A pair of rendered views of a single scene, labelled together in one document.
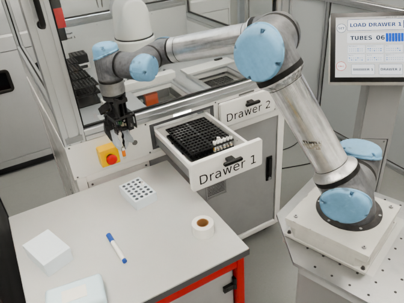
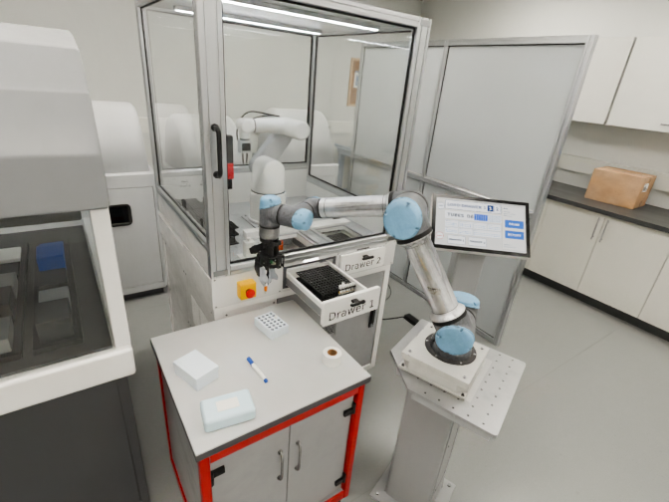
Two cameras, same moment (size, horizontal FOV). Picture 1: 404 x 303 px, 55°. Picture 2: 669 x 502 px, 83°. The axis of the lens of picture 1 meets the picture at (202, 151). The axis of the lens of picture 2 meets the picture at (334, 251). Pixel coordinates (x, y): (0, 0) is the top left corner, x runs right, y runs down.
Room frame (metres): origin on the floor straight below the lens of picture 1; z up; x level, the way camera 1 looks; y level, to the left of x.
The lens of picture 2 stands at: (-0.21, 0.23, 1.72)
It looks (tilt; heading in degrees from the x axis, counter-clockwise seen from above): 24 degrees down; 350
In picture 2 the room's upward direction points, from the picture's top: 5 degrees clockwise
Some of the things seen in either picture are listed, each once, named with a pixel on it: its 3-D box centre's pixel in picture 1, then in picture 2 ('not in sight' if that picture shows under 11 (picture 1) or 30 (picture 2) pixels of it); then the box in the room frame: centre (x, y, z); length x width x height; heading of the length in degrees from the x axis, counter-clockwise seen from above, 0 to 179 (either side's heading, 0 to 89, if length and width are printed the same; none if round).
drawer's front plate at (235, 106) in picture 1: (247, 106); (362, 260); (1.53, -0.22, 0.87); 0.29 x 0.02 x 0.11; 117
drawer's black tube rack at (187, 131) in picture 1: (199, 140); (325, 284); (1.28, 0.01, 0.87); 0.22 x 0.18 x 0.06; 27
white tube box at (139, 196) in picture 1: (137, 193); (271, 325); (1.10, 0.24, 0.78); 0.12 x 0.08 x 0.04; 35
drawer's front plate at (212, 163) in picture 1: (226, 163); (351, 305); (1.10, -0.08, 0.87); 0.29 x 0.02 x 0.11; 117
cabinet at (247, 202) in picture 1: (161, 163); (273, 305); (1.84, 0.24, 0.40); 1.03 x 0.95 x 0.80; 117
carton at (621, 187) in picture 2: not in sight; (619, 186); (2.84, -2.87, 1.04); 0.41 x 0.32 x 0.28; 27
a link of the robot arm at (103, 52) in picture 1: (108, 62); (271, 211); (1.10, 0.25, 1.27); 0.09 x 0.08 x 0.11; 61
